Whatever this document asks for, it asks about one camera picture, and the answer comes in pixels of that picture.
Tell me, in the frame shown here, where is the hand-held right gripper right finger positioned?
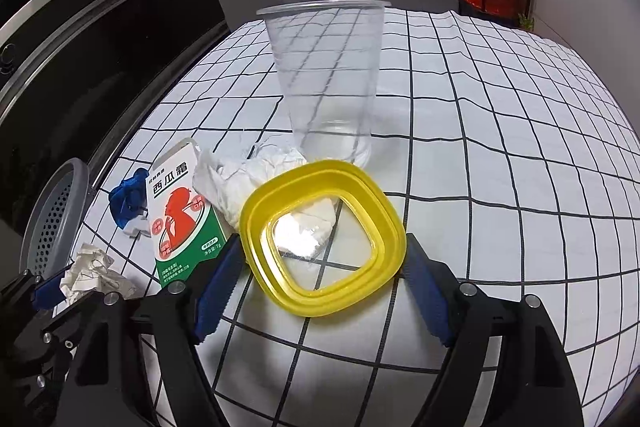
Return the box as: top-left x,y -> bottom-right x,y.
405,233 -> 585,427

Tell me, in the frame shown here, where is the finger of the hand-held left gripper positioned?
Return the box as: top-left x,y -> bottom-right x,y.
47,297 -> 103,349
0,264 -> 76,310

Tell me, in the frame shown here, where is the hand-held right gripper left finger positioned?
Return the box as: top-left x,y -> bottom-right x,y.
62,234 -> 247,427

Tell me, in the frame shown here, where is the white paper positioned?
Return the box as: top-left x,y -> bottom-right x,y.
59,243 -> 137,305

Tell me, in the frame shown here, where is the yellow plastic lid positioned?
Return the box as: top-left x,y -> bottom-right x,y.
239,160 -> 407,318

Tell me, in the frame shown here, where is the grey perforated plastic basket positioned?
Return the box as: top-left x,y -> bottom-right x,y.
20,158 -> 91,280

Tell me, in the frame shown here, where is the small cardboard carton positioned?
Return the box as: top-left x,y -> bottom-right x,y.
146,138 -> 233,290

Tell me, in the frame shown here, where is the white crumpled tissue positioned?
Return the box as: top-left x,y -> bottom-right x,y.
192,132 -> 336,258

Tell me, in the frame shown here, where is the blue crumpled wrapper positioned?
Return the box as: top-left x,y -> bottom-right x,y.
109,172 -> 151,238

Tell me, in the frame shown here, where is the white black checked tablecloth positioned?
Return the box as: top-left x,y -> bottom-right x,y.
50,4 -> 640,427

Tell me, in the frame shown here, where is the clear plastic cup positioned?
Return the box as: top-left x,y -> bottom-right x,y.
256,0 -> 392,170

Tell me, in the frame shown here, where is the black built-in oven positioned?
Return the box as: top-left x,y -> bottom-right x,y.
0,0 -> 231,228

